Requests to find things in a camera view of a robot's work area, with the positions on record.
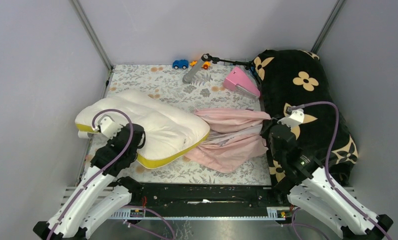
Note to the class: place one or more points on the white pillow with yellow edge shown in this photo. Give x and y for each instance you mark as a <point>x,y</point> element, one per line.
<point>170,132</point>

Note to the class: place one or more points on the pink pillow with princess print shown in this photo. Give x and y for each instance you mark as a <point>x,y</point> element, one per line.
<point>234,138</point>

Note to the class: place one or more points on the black blanket with yellow flowers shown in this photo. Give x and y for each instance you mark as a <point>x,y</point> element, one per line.
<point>296,77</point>

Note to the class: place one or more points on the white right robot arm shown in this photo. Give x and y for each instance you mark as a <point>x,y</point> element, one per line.
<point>307,185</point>

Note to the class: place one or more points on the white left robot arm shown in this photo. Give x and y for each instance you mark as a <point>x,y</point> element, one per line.
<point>78,218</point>

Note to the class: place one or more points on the floral patterned bed sheet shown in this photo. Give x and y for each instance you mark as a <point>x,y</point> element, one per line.
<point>164,83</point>

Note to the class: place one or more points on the pink metronome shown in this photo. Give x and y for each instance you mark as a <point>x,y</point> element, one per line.
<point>238,81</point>

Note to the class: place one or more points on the blue toy car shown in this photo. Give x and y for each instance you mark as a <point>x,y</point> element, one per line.
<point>180,64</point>

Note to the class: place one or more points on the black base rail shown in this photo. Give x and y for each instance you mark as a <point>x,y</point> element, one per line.
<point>177,200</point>

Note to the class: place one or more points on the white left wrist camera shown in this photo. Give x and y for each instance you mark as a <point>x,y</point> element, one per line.
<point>107,126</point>

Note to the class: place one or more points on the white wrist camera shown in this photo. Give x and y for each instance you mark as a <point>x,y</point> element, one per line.
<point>293,120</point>
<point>107,126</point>

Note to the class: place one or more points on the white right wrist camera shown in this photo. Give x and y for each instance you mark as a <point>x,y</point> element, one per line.
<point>293,120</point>

